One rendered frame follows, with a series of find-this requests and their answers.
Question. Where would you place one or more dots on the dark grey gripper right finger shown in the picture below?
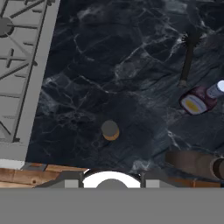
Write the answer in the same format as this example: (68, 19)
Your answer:
(152, 176)

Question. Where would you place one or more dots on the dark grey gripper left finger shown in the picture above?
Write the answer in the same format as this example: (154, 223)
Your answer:
(71, 176)

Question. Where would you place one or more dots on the white round object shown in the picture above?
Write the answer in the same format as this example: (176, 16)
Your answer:
(90, 180)

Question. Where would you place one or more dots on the brown wooden cylinder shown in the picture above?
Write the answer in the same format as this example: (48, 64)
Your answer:
(192, 162)

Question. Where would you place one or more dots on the wooden cupboard front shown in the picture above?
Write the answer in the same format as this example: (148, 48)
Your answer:
(20, 176)

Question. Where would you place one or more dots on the small orange shaker grey lid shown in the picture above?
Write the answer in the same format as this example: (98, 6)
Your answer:
(110, 130)

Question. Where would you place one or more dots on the maroon bottle with white cap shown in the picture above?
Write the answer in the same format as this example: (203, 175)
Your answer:
(198, 100)

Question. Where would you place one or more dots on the grey hob with grates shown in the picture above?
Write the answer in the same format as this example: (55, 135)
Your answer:
(20, 73)

